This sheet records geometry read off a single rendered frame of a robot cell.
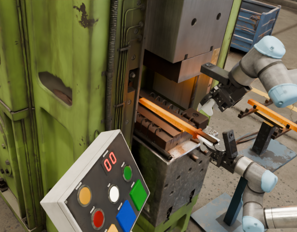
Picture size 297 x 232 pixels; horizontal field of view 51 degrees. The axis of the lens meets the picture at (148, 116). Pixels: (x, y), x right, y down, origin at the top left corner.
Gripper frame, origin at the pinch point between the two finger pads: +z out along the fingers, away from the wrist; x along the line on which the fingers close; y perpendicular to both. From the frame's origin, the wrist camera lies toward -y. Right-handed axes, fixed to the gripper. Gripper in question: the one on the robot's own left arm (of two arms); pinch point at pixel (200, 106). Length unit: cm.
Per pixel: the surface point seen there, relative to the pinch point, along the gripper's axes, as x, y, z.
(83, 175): -49.7, 1.1, 4.5
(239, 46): 350, -98, 176
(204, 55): 16.1, -16.9, -3.3
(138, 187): -29.0, 10.8, 18.6
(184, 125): 12.7, -1.5, 26.3
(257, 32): 353, -93, 141
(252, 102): 70, 5, 30
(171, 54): -3.1, -20.1, -6.5
